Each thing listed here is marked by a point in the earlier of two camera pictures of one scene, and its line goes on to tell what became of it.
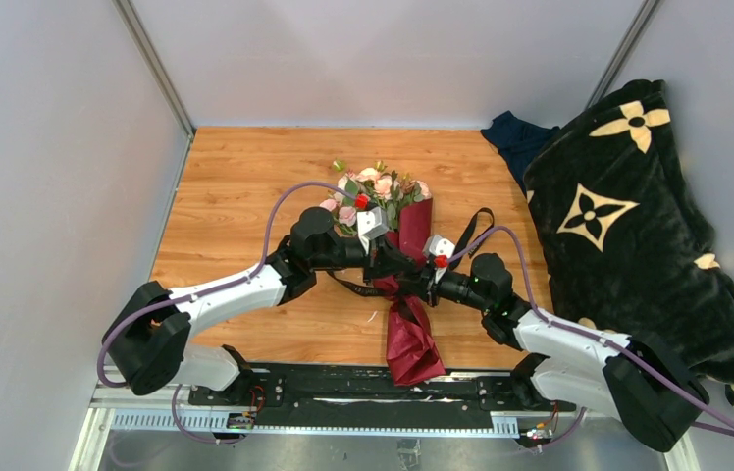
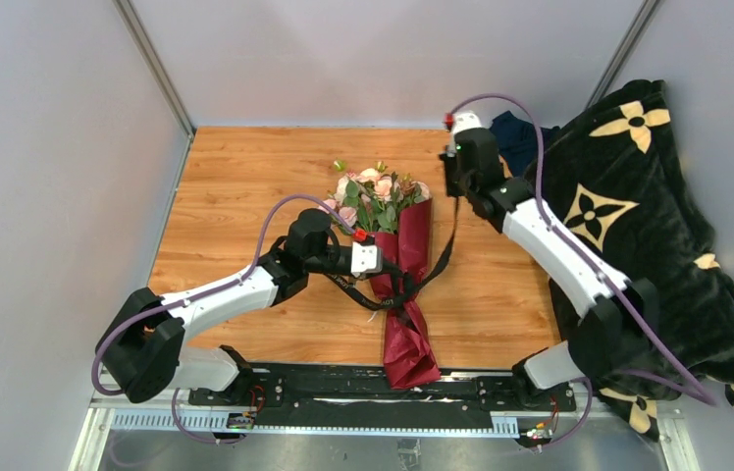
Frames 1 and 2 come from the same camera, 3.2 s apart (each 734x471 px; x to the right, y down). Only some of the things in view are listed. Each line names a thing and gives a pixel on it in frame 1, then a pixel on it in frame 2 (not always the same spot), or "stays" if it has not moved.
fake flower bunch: x=372 y=187 stays
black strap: x=366 y=288 -> x=405 y=287
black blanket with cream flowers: x=629 y=246 stays
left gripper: x=384 y=260 -> x=390 y=269
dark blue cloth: x=518 y=140 stays
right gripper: x=428 y=286 -> x=449 y=157
